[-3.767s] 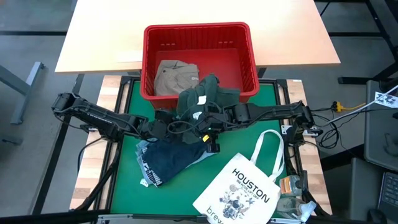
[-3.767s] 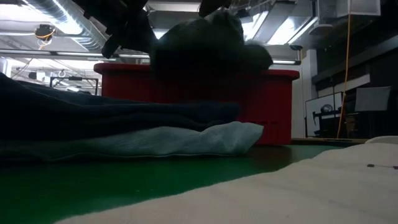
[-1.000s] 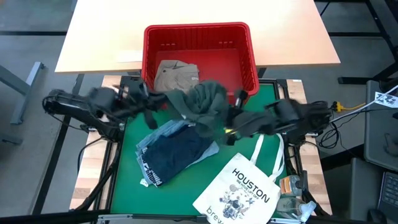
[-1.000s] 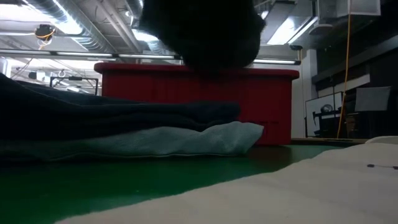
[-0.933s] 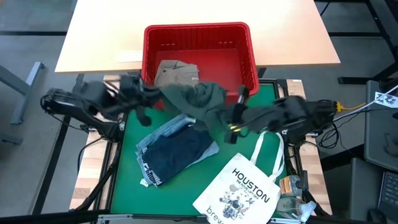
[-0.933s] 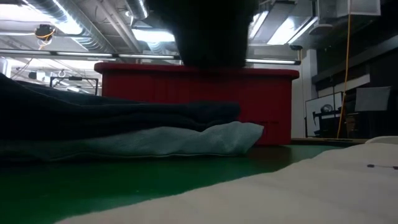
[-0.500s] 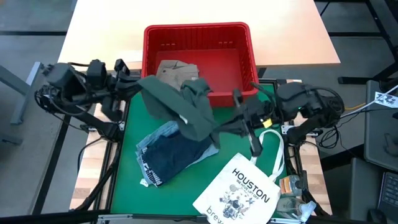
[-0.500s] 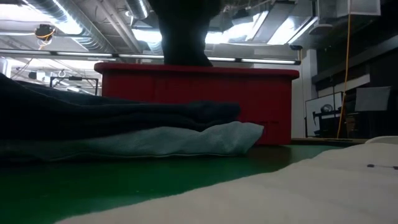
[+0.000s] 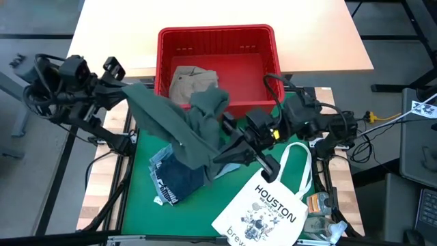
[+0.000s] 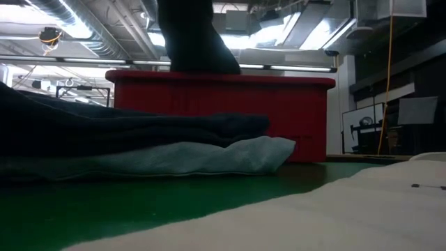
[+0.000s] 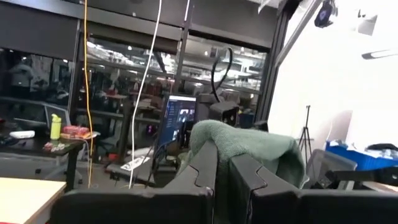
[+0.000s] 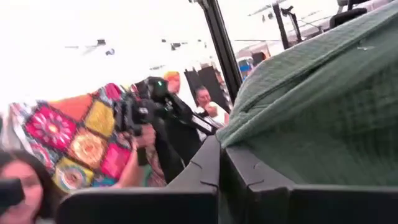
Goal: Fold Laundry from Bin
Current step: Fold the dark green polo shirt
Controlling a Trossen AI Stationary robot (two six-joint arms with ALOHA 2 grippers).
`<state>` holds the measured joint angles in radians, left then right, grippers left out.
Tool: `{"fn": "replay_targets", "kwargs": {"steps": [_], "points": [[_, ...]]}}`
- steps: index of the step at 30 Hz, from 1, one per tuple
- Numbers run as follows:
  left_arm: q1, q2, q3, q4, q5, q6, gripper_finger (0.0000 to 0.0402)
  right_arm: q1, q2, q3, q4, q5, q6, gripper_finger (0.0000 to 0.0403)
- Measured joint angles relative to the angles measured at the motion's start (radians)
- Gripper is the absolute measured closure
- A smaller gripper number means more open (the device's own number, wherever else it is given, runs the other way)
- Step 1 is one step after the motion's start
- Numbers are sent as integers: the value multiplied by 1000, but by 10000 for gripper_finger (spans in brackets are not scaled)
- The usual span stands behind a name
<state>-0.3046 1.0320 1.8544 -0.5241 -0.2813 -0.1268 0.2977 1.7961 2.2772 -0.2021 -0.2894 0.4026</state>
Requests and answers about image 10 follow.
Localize whiteboard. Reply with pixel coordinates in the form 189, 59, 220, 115
342, 103, 384, 154

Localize dark green garment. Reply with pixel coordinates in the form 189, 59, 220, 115
0, 82, 271, 142

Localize corrugated silver duct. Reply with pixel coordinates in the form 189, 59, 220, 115
27, 0, 130, 60

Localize long LED light bar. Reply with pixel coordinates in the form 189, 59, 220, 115
0, 55, 337, 73

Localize black stand with dial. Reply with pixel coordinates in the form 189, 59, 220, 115
350, 116, 384, 154

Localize light blue denim jeans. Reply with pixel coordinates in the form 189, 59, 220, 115
0, 135, 297, 182

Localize red fabric laundry bin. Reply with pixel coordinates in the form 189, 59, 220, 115
105, 69, 336, 163

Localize grey ceiling box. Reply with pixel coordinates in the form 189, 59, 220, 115
224, 9, 249, 34

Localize black clothing rack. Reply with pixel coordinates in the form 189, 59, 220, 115
54, 85, 112, 107

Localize silver round duct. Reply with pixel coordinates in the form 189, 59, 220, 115
141, 0, 160, 22

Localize silver rectangular duct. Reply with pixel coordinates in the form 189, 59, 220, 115
282, 0, 358, 52

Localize white printed t-shirt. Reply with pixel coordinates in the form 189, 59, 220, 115
62, 151, 446, 251

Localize grey flat panel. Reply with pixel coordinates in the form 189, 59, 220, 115
397, 96, 438, 126

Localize black yellow ceiling device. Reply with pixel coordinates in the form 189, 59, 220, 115
38, 26, 63, 46

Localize yellow hanging cable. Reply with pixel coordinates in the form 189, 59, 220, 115
378, 0, 394, 156

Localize navy Puma t-shirt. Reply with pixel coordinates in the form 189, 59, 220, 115
0, 125, 252, 158

